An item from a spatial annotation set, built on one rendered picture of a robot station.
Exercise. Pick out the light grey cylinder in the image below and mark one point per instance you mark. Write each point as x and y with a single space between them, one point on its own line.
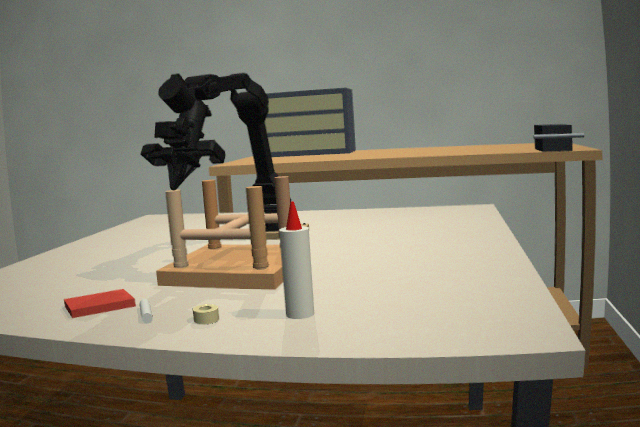
146 313

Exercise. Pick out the grey cylinder with red cone top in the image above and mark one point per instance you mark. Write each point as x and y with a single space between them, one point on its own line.
296 267

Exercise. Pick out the red flat rectangular pad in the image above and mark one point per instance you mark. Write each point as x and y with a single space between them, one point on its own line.
99 303

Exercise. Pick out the wooden stool legs with h-shaped crossbars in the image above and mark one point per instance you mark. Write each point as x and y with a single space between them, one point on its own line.
256 219

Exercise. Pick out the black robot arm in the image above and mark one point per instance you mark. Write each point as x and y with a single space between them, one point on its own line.
251 110

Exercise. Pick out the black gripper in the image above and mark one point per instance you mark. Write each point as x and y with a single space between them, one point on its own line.
178 171

